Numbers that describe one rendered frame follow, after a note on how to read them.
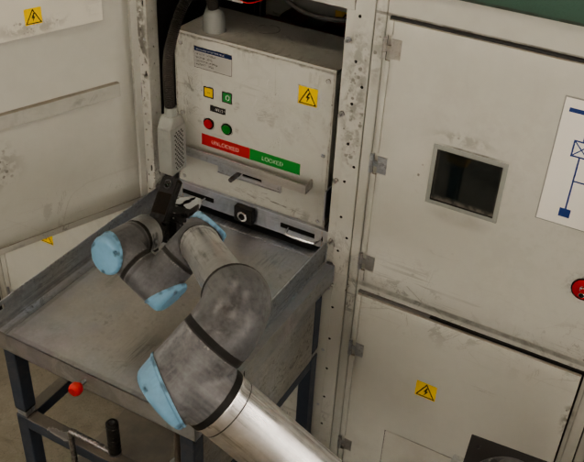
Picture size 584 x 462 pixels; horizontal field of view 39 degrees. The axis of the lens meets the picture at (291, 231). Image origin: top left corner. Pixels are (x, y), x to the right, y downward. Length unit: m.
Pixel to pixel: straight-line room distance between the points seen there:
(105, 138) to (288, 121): 0.55
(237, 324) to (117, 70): 1.24
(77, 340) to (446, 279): 0.93
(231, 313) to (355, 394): 1.29
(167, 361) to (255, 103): 1.09
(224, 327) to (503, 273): 0.97
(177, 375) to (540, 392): 1.21
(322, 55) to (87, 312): 0.88
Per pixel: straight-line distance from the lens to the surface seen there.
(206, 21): 2.29
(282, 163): 2.28
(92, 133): 2.41
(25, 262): 3.15
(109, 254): 1.87
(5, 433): 3.09
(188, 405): 1.31
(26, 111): 2.27
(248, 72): 2.22
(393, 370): 2.41
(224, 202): 2.45
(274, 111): 2.22
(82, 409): 3.11
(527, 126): 1.89
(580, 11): 1.78
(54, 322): 2.15
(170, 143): 2.33
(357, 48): 1.99
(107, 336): 2.09
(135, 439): 2.75
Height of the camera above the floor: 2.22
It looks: 34 degrees down
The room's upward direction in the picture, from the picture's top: 3 degrees clockwise
